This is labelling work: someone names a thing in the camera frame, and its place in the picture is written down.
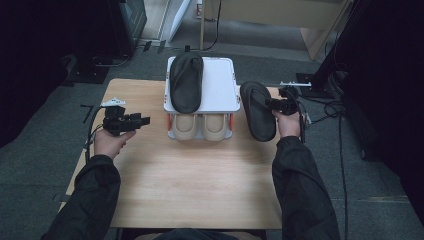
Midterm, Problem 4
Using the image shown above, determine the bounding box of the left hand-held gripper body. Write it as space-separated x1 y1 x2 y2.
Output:
100 97 134 137

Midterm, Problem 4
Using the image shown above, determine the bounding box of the black stand base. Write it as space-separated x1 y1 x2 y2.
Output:
65 54 131 85

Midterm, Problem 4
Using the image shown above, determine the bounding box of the black metal stand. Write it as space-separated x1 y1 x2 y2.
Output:
295 0 371 100

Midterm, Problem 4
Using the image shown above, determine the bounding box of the black hanging cable with plug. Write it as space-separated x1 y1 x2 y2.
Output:
183 0 224 54

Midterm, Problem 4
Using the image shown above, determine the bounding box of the person's dark clothing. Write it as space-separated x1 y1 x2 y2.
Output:
133 227 268 240

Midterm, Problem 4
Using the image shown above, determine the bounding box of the person's right hand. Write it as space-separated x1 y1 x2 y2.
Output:
272 109 302 139

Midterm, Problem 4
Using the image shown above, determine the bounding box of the white board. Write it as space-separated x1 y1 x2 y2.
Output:
167 0 193 43

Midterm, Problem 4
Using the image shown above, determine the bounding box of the black flip-flop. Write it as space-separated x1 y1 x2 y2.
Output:
239 80 278 143
168 52 205 115

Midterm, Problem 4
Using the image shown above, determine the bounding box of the light wooden desk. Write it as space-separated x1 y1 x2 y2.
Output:
199 0 355 62

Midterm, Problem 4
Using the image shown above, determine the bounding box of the person's left hand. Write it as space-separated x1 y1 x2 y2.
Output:
93 128 137 160

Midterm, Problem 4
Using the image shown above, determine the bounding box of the left hand-held gripper cable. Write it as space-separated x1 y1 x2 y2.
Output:
84 105 108 165

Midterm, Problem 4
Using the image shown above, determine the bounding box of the black floor cable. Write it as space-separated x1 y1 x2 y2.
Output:
296 87 350 240

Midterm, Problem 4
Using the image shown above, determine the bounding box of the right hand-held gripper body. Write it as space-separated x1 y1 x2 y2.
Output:
279 81 313 117

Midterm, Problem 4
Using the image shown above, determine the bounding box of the white plastic storage box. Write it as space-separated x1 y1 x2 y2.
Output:
163 55 242 141

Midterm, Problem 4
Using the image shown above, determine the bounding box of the black cabinet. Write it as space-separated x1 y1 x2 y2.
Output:
108 0 148 58

